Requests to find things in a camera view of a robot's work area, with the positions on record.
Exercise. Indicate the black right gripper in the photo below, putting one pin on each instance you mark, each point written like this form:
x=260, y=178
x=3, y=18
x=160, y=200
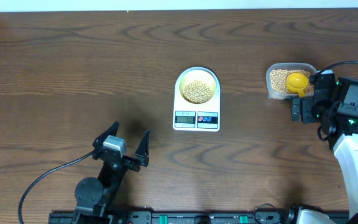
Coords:
x=306, y=116

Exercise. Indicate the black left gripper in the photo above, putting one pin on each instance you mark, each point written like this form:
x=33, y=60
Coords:
x=143, y=155

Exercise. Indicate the yellow measuring scoop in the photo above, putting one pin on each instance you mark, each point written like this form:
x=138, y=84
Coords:
x=297, y=82

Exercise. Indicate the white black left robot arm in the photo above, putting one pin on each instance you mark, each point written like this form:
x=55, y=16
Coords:
x=95, y=195

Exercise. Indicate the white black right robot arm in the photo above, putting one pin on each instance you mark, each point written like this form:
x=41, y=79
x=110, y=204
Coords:
x=334, y=105

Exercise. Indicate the white digital kitchen scale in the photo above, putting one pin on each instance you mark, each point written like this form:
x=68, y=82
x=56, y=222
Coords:
x=197, y=117

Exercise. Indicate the soybeans in yellow bowl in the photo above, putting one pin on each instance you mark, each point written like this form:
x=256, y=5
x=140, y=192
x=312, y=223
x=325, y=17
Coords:
x=197, y=92

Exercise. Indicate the yellow plastic bowl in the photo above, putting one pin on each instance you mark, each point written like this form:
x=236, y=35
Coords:
x=197, y=74

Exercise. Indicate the pile of soybeans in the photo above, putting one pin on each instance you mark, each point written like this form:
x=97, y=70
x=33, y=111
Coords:
x=278, y=79

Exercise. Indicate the clear plastic container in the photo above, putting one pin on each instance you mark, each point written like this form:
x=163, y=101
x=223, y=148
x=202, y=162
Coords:
x=272, y=94

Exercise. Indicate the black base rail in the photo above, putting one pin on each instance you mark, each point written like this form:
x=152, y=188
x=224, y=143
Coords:
x=146, y=217

